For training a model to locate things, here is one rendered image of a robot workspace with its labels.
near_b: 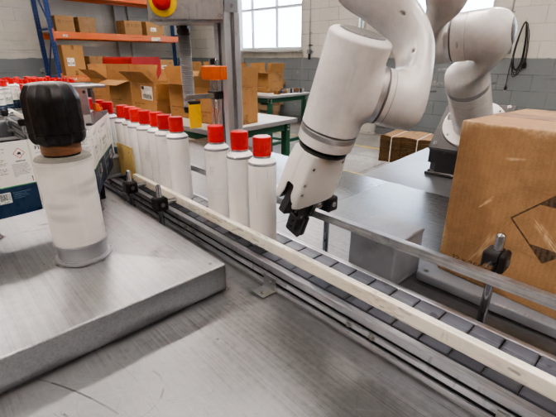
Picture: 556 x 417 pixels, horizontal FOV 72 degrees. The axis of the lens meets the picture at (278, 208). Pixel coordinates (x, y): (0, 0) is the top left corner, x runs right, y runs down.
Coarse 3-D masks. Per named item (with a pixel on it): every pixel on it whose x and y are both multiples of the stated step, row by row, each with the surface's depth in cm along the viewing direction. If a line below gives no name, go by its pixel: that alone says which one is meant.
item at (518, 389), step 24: (192, 216) 86; (240, 240) 74; (288, 240) 74; (288, 264) 66; (336, 264) 66; (336, 288) 59; (384, 288) 59; (384, 312) 53; (432, 312) 53; (480, 336) 49; (456, 360) 45; (528, 360) 45; (552, 360) 45; (504, 384) 42; (552, 408) 39
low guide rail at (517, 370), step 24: (168, 192) 91; (216, 216) 77; (264, 240) 67; (312, 264) 59; (360, 288) 53; (408, 312) 48; (432, 336) 46; (456, 336) 44; (480, 360) 42; (504, 360) 40; (528, 384) 39; (552, 384) 37
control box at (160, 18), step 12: (180, 0) 83; (192, 0) 84; (204, 0) 84; (216, 0) 84; (156, 12) 83; (168, 12) 84; (180, 12) 84; (192, 12) 84; (204, 12) 85; (216, 12) 85; (156, 24) 90; (168, 24) 90; (180, 24) 90; (192, 24) 90; (204, 24) 90
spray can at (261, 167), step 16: (256, 144) 66; (256, 160) 66; (272, 160) 67; (256, 176) 67; (272, 176) 67; (256, 192) 68; (272, 192) 68; (256, 208) 69; (272, 208) 70; (256, 224) 70; (272, 224) 71
